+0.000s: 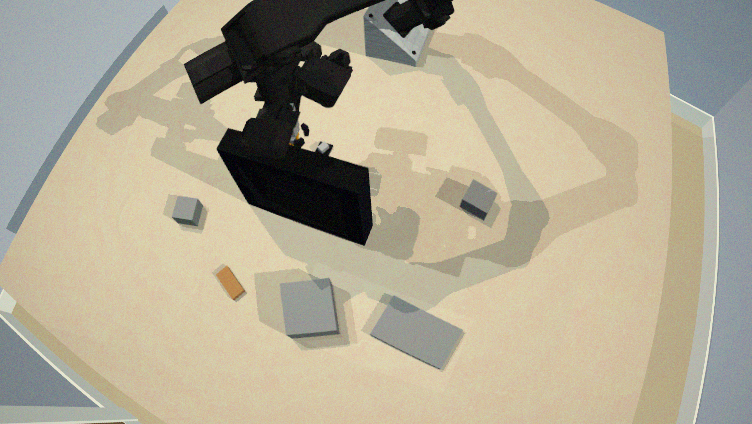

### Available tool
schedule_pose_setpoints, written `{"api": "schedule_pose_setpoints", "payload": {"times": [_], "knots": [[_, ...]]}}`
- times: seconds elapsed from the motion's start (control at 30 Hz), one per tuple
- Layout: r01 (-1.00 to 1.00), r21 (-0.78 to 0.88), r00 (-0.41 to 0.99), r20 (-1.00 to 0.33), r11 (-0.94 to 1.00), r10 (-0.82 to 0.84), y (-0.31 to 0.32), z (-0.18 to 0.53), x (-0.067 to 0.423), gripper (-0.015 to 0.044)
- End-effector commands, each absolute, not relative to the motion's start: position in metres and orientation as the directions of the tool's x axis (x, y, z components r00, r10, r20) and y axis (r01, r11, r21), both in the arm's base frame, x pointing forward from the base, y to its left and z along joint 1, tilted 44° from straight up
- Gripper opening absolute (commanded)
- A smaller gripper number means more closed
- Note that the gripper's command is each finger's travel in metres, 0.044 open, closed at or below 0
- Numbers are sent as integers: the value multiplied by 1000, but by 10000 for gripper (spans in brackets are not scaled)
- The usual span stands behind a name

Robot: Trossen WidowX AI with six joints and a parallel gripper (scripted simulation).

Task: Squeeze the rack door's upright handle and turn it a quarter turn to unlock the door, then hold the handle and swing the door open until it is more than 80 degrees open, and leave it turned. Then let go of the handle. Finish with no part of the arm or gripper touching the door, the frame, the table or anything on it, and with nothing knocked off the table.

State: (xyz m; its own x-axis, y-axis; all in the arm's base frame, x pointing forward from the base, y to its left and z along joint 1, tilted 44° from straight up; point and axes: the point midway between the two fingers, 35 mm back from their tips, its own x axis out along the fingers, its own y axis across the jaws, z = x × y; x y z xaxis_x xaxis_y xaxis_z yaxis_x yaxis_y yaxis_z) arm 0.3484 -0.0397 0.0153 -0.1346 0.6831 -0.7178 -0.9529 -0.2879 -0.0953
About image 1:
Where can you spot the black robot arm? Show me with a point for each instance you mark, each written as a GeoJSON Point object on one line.
{"type": "Point", "coordinates": [265, 36]}

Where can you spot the orange rectangular block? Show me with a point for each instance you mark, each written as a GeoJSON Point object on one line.
{"type": "Point", "coordinates": [230, 283]}

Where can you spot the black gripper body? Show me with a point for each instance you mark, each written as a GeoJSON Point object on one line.
{"type": "Point", "coordinates": [269, 136]}

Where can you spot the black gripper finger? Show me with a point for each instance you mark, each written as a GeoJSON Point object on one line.
{"type": "Point", "coordinates": [293, 121]}
{"type": "Point", "coordinates": [297, 103]}

